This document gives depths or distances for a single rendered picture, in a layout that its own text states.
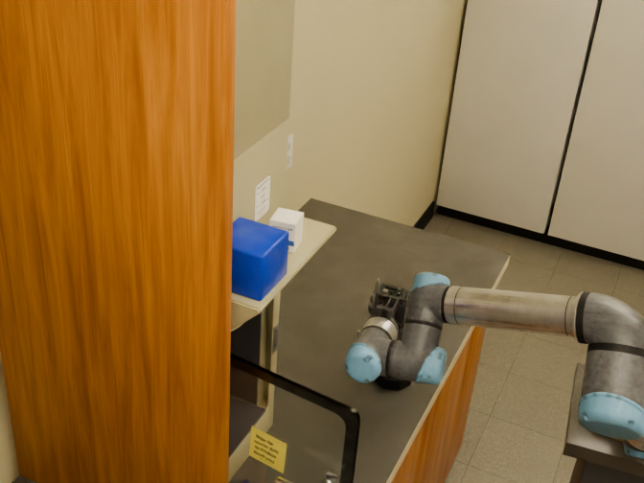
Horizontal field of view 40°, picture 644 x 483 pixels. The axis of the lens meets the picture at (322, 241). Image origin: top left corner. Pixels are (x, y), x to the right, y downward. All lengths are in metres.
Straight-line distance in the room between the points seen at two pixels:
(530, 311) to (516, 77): 2.89
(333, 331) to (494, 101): 2.41
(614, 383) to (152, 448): 0.83
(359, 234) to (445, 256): 0.28
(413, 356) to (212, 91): 0.75
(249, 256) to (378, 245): 1.35
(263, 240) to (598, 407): 0.64
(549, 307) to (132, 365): 0.76
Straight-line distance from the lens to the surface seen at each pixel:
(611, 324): 1.62
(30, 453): 1.95
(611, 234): 4.71
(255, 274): 1.46
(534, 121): 4.54
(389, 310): 1.86
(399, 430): 2.11
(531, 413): 3.70
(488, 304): 1.71
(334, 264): 2.65
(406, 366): 1.75
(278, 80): 1.58
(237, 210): 1.55
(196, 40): 1.22
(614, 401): 1.59
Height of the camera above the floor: 2.37
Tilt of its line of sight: 31 degrees down
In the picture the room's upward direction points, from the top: 5 degrees clockwise
